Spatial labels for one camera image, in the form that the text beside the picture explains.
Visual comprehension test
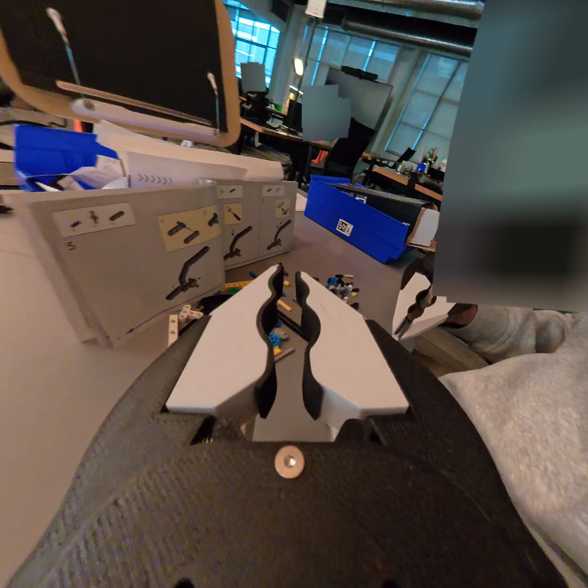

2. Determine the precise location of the cardboard piece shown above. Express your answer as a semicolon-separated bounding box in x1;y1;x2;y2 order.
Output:
405;209;440;252

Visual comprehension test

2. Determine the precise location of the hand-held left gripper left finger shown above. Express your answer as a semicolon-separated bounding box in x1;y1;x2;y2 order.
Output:
164;264;285;437

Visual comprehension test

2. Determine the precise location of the whiteboard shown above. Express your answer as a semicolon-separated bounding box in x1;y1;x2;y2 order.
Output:
325;66;394;138

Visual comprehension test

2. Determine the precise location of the glass window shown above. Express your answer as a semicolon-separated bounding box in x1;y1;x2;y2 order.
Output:
303;28;467;161
230;5;281;81

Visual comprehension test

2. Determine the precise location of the black office chair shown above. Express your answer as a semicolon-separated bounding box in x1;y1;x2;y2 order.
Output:
322;123;375;182

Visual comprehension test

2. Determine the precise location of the wooden office desk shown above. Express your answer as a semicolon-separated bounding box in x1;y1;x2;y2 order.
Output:
239;117;331;150
363;154;444;203

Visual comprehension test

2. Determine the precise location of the lego instruction booklet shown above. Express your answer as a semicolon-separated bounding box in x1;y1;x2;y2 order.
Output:
0;181;299;347

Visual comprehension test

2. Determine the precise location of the pile of small lego pins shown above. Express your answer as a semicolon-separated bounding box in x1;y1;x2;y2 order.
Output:
325;273;361;309

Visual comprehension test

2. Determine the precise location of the person's right hand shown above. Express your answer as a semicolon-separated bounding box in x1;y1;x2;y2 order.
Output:
448;303;481;329

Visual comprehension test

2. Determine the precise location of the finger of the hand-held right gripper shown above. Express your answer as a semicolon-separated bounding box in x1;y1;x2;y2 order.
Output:
398;296;454;353
393;274;433;336

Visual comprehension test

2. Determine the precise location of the pile of beams and gears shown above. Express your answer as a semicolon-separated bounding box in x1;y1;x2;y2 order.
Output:
168;270;309;359

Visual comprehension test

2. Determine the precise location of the labelled blue storage bin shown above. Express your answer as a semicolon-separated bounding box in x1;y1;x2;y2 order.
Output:
303;175;414;265

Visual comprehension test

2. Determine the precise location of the black chair with wooden rim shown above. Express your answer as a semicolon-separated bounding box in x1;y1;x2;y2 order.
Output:
0;0;242;149

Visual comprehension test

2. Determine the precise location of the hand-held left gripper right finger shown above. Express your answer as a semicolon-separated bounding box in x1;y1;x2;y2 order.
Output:
294;271;410;438

